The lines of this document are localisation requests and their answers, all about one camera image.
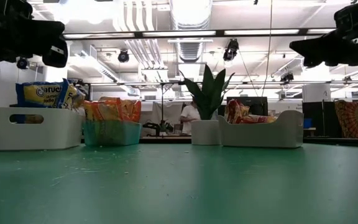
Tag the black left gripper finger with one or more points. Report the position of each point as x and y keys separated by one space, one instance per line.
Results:
x=56 y=54
x=39 y=31

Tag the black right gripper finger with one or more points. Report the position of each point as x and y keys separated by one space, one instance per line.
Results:
x=319 y=43
x=322 y=59

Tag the blue Maruchan noodle packet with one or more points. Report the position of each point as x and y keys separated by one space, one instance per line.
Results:
x=75 y=96
x=33 y=119
x=42 y=93

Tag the black ceiling spotlight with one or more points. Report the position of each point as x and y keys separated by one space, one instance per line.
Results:
x=22 y=63
x=286 y=77
x=230 y=49
x=123 y=57

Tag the black partition panel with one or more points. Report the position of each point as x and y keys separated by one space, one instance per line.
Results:
x=319 y=118

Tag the orange patterned tapestry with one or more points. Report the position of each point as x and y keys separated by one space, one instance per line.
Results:
x=350 y=119

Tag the light grey plastic bin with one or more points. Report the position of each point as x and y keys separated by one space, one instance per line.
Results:
x=259 y=135

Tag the teal translucent plastic bin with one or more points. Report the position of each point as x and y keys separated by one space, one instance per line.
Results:
x=113 y=135

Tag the green snake plant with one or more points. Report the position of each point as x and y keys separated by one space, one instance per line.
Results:
x=208 y=99

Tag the overhead LED light bar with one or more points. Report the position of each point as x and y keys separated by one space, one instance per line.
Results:
x=179 y=33

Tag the white plant pot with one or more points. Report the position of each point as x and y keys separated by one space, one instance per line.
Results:
x=205 y=133

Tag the person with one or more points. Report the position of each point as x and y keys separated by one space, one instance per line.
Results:
x=190 y=118

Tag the silver ventilation duct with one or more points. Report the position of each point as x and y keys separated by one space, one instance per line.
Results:
x=191 y=49

